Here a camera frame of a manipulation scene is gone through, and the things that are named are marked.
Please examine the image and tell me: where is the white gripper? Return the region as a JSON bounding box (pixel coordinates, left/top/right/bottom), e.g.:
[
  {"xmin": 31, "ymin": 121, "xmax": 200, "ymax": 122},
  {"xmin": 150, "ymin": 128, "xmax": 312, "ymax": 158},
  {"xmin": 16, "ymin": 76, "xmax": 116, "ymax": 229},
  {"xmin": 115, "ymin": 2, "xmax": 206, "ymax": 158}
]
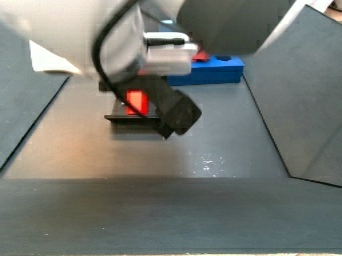
[{"xmin": 141, "ymin": 32, "xmax": 198, "ymax": 76}]

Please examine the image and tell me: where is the red hexagon bar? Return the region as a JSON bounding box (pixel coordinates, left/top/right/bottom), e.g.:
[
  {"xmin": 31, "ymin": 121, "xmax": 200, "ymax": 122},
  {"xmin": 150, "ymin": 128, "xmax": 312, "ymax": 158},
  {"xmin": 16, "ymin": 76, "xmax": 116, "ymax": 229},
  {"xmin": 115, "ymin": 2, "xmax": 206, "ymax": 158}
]
[{"xmin": 125, "ymin": 90, "xmax": 148, "ymax": 115}]

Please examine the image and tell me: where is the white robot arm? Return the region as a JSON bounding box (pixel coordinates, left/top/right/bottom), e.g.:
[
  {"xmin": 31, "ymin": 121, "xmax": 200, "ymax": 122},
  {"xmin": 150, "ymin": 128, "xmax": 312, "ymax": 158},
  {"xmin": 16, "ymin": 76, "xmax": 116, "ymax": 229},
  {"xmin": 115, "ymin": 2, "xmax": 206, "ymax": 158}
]
[{"xmin": 0, "ymin": 0, "xmax": 295, "ymax": 78}]

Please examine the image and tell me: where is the blue foam shape board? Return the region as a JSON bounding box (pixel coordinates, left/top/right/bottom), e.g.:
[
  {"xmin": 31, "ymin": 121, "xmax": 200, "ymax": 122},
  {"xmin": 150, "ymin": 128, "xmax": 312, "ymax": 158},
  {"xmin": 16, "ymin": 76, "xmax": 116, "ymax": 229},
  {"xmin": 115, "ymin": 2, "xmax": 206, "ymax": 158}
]
[{"xmin": 167, "ymin": 56, "xmax": 244, "ymax": 86}]

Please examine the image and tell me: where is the red pentagon block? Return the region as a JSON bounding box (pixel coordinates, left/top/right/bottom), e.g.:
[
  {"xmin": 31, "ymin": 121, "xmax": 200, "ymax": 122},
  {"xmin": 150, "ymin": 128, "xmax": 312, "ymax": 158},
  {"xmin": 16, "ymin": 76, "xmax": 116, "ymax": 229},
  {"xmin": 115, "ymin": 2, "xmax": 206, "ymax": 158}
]
[{"xmin": 192, "ymin": 51, "xmax": 210, "ymax": 62}]

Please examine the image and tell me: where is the black curved holder stand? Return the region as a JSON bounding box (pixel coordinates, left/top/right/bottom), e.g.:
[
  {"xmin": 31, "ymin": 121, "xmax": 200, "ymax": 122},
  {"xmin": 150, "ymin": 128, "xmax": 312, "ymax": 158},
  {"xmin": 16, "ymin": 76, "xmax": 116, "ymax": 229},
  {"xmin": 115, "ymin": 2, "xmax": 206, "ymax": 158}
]
[{"xmin": 99, "ymin": 75, "xmax": 171, "ymax": 120}]

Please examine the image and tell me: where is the black cable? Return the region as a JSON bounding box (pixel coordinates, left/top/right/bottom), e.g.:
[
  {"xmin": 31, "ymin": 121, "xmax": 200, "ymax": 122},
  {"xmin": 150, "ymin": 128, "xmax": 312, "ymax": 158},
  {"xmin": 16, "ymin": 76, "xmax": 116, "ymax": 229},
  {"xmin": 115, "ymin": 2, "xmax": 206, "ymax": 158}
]
[{"xmin": 91, "ymin": 0, "xmax": 155, "ymax": 119}]

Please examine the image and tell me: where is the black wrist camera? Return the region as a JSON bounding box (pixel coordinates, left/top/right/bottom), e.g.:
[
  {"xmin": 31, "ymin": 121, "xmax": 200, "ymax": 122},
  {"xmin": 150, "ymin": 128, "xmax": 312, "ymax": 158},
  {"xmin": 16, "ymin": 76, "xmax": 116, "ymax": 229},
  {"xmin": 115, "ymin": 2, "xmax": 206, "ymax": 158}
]
[{"xmin": 128, "ymin": 75, "xmax": 203, "ymax": 140}]

